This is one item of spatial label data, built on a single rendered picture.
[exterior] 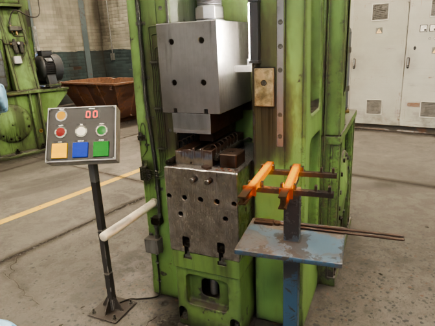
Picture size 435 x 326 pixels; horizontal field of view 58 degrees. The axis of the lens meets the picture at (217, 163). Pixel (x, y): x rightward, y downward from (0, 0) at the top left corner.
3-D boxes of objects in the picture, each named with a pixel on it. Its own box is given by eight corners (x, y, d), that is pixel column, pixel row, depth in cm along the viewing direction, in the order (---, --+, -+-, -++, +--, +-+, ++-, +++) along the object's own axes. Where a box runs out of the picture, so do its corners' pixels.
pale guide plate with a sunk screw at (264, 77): (273, 107, 176) (273, 68, 171) (254, 106, 179) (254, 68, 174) (274, 106, 178) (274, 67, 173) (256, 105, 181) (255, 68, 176)
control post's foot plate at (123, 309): (116, 325, 216) (114, 312, 213) (85, 315, 225) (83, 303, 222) (138, 302, 235) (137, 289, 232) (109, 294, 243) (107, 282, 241)
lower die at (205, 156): (212, 166, 184) (211, 149, 181) (175, 163, 192) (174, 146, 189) (243, 145, 220) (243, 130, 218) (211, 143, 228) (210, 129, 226)
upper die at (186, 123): (211, 134, 179) (210, 114, 176) (173, 132, 187) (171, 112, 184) (243, 118, 216) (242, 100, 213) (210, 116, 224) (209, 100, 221)
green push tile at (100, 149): (108, 155, 187) (108, 140, 188) (92, 156, 187) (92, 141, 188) (109, 156, 188) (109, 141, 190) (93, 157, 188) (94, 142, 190)
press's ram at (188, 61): (237, 114, 171) (235, 17, 159) (162, 112, 186) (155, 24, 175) (266, 101, 207) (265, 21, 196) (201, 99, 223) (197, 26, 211)
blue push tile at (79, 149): (87, 156, 187) (88, 141, 188) (71, 157, 187) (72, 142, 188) (89, 157, 188) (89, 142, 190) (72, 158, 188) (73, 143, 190)
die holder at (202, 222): (239, 262, 185) (236, 173, 173) (170, 248, 201) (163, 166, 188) (272, 215, 234) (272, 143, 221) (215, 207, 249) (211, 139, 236)
